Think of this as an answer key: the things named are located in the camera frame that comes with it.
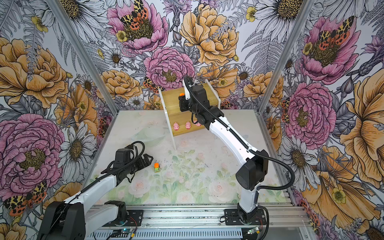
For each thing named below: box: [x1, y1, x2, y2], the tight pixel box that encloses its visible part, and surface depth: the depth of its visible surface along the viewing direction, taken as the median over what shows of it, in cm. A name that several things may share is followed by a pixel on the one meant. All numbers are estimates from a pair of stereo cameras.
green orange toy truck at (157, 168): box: [154, 162, 161, 173], surface depth 91 cm
